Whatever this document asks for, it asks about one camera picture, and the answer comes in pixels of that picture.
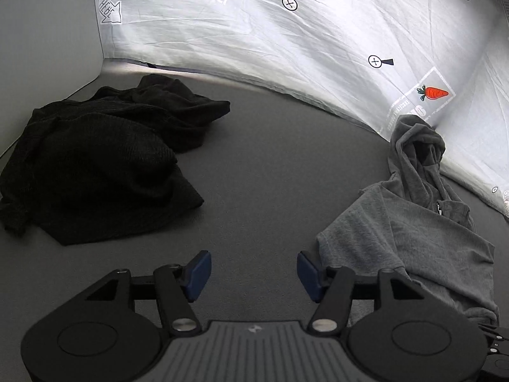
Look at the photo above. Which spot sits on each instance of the grey hoodie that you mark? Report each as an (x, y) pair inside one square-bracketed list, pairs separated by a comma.
[(405, 230)]

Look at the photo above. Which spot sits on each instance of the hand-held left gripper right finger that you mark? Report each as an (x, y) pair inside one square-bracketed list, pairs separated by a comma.
[(308, 277)]

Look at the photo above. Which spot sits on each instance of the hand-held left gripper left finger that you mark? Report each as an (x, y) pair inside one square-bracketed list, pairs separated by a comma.
[(199, 275)]

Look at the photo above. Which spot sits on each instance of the white printed sheet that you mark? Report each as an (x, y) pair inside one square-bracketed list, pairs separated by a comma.
[(318, 39)]

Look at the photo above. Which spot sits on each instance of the black sweater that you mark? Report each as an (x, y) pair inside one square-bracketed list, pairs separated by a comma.
[(99, 159)]

